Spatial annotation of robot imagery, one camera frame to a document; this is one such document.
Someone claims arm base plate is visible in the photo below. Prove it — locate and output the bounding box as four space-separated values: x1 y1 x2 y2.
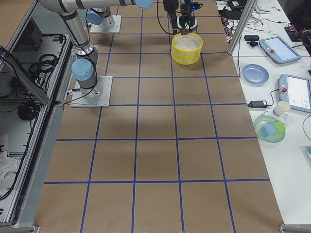
70 76 113 107
90 15 122 34

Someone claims far teach pendant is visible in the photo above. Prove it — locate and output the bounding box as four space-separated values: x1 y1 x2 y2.
259 36 301 64

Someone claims white crumpled cloth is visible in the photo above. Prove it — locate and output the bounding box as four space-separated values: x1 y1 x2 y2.
0 134 19 185

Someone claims blue plate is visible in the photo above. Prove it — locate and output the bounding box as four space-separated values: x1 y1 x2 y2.
242 64 269 87

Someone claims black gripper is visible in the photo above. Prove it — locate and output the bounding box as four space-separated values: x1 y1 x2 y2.
163 0 179 14
169 0 203 34

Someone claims black power adapter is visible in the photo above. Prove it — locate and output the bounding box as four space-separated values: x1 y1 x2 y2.
247 100 268 109

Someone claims near teach pendant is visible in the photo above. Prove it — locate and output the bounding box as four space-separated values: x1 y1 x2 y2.
278 74 311 113

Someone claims translucent green bowl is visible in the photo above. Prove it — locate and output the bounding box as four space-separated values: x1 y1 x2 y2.
254 115 286 143

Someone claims black webcam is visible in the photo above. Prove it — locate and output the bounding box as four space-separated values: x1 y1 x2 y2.
244 35 259 48

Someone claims blue foam cube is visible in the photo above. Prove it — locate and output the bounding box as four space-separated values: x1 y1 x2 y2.
259 123 276 138

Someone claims green foam block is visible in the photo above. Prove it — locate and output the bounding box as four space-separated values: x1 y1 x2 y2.
273 121 286 133

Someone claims brown steamed bun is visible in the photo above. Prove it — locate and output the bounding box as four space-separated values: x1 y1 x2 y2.
180 29 189 35

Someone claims teach pendant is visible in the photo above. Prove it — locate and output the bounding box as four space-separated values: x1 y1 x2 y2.
278 74 311 113
259 36 301 64

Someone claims paper cup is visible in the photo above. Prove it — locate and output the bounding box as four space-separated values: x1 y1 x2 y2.
273 101 291 117

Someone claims yellow rimmed steamer basket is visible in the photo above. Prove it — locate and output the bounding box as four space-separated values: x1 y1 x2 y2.
172 33 203 57
171 51 200 66

